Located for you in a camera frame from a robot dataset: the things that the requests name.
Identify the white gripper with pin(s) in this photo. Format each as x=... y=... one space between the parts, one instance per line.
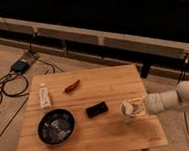
x=138 y=107

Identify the white sponge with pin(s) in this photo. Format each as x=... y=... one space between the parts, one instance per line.
x=127 y=108

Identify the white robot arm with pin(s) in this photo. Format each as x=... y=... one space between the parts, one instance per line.
x=177 y=99

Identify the white ceramic cup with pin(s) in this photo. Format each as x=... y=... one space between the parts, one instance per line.
x=126 y=118

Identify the wooden table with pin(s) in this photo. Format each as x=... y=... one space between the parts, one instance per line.
x=105 y=132

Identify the black rectangular block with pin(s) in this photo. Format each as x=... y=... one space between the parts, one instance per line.
x=97 y=109

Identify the red chili pepper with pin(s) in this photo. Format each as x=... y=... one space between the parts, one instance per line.
x=71 y=87

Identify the black bowl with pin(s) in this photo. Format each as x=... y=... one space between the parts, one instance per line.
x=56 y=126

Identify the white plastic bottle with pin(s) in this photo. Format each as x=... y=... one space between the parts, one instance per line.
x=44 y=96

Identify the black power adapter box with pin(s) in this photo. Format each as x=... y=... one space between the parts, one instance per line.
x=20 y=66

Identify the wooden rail beam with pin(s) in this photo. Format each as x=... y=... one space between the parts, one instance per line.
x=98 y=46

